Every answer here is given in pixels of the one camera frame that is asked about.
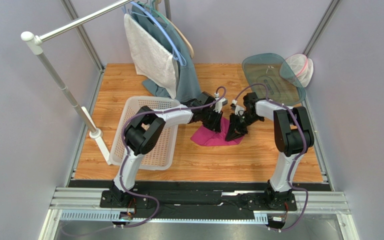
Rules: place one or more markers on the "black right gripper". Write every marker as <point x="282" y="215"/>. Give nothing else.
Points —
<point x="239" y="123"/>

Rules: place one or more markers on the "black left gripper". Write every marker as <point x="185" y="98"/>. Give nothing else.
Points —
<point x="216" y="126"/>

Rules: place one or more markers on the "magenta paper napkin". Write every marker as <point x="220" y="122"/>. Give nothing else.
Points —
<point x="207" y="138"/>

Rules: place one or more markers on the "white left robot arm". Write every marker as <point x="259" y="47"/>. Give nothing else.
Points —
<point x="121" y="189"/>

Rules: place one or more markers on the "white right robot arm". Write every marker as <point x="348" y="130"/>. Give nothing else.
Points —
<point x="293" y="136"/>

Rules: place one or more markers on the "white plastic basket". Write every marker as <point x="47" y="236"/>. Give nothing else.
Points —
<point x="145" y="134"/>

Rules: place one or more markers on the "transparent teal plastic lid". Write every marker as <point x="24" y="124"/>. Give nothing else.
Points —
<point x="272" y="77"/>

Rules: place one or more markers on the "blue clothes hanger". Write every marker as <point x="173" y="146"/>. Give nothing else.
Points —
<point x="178" y="56"/>

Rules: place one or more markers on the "white towel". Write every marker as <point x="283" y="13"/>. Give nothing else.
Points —
<point x="152" y="60"/>

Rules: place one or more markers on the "white mesh laundry bag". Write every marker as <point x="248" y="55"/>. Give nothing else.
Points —
<point x="298" y="69"/>

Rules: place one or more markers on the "blue-grey shirt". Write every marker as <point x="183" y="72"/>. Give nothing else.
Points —
<point x="188" y="86"/>

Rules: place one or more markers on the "green clothes hanger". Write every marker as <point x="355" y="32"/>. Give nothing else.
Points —
<point x="151" y="7"/>

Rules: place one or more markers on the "wooden clothes hanger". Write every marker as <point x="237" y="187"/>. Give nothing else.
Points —
<point x="168" y="18"/>

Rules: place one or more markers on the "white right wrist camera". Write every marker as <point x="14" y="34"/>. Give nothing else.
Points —
<point x="238" y="110"/>

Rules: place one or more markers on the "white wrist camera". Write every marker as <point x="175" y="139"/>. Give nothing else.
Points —
<point x="220" y="102"/>
<point x="238" y="110"/>

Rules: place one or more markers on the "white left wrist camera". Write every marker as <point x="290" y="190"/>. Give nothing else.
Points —
<point x="220" y="102"/>

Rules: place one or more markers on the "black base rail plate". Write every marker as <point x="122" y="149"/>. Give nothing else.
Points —
<point x="197" y="200"/>

